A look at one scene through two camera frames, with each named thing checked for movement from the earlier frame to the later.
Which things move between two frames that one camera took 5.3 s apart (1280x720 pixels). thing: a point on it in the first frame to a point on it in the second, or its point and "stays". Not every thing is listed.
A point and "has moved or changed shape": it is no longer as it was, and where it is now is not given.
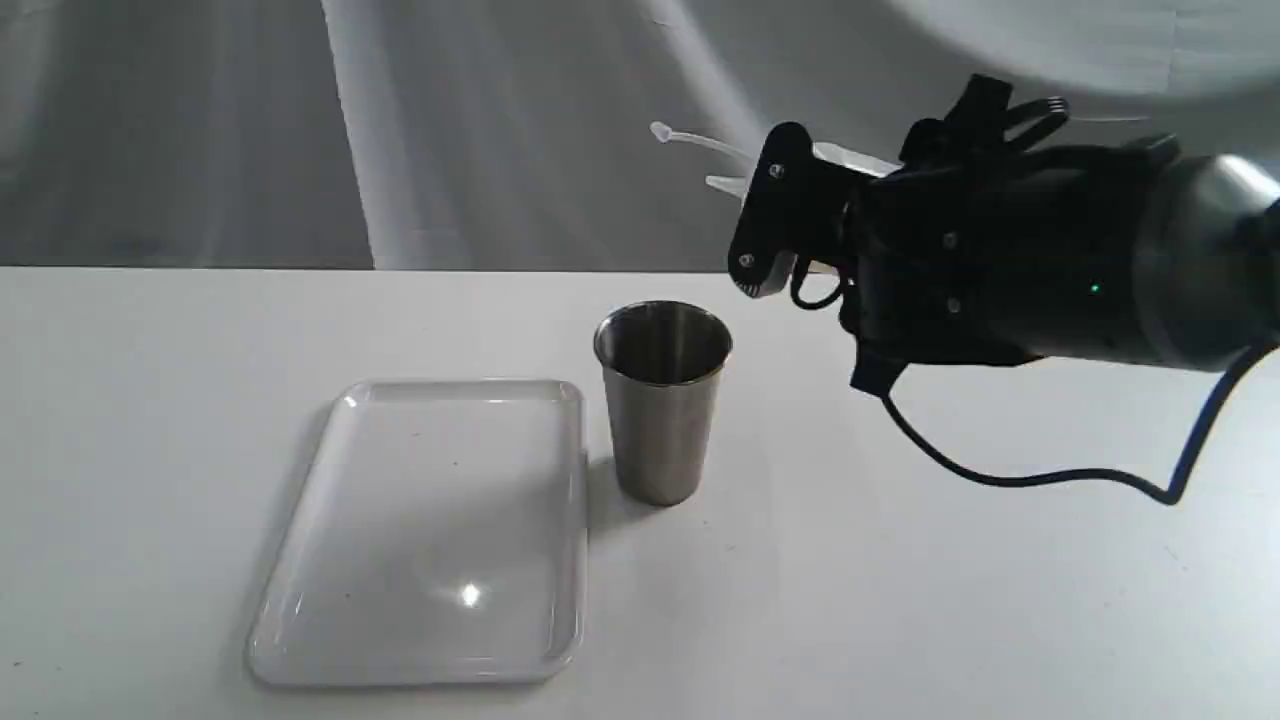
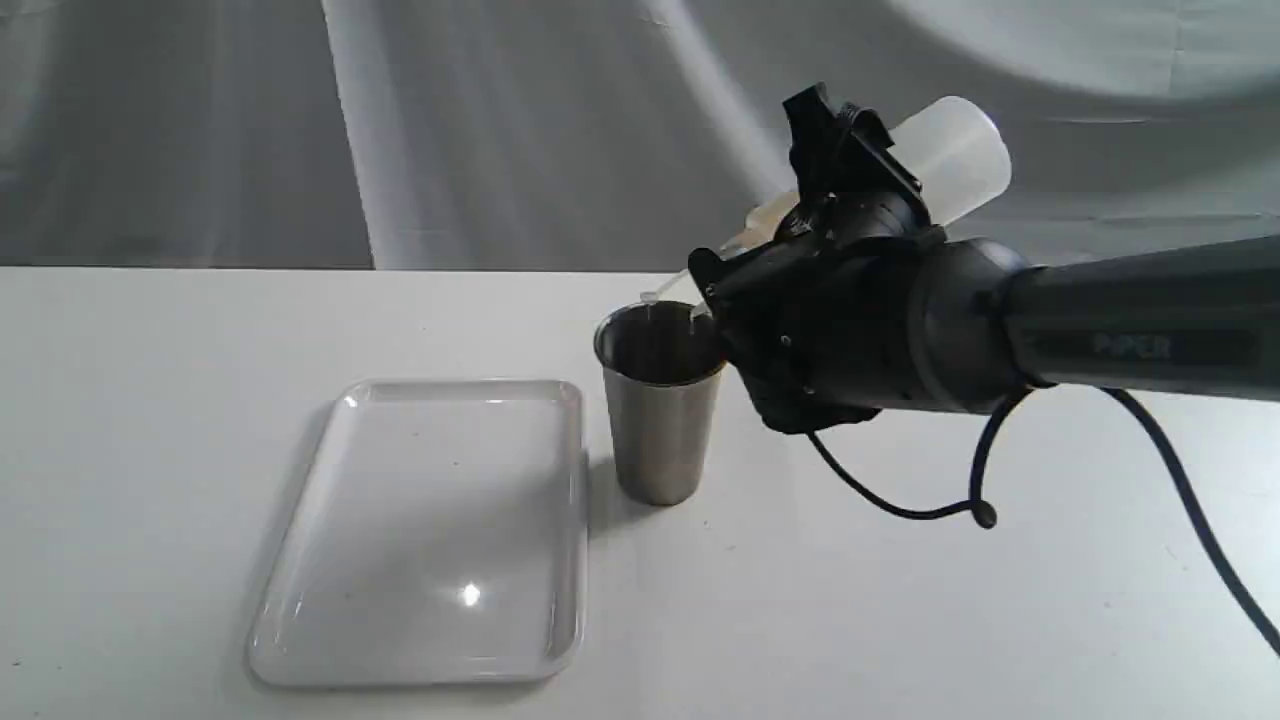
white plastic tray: x=445 y=542 stays
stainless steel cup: x=664 y=364 stays
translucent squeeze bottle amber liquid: x=848 y=157 has moved or changed shape
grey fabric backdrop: x=422 y=134 stays
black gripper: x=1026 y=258 to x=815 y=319
